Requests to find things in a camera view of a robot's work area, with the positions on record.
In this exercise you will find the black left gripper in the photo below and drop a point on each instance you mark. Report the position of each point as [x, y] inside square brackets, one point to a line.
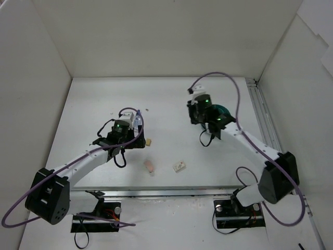
[139, 142]

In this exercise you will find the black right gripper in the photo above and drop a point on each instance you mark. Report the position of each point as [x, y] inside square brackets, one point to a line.
[193, 114]

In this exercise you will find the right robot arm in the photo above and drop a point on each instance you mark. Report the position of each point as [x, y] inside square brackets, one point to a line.
[273, 184]

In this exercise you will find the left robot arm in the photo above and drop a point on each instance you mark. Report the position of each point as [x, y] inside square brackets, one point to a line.
[50, 195]

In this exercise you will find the small tan eraser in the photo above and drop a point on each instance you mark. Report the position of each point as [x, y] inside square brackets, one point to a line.
[148, 142]

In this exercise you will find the teal round desk organizer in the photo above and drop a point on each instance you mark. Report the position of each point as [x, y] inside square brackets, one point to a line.
[221, 109]

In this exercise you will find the pink eraser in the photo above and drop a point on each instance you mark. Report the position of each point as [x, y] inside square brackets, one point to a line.
[150, 167]

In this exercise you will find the small clear blue bottle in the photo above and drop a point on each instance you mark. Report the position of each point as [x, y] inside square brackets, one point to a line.
[137, 121]

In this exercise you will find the white patterned eraser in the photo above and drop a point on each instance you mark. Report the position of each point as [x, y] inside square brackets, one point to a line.
[179, 166]

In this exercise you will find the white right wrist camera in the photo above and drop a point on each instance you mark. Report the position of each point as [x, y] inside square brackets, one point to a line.
[195, 92]

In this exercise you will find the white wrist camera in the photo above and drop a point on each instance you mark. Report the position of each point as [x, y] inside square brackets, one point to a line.
[128, 117]
[195, 92]

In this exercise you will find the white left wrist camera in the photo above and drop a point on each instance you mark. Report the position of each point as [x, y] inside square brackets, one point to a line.
[128, 117]

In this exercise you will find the aluminium frame rail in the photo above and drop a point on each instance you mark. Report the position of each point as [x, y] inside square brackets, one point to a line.
[263, 116]

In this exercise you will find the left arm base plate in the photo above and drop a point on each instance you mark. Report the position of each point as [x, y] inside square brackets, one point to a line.
[108, 210]

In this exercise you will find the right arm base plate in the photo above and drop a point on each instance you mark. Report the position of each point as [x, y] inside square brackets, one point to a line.
[226, 218]

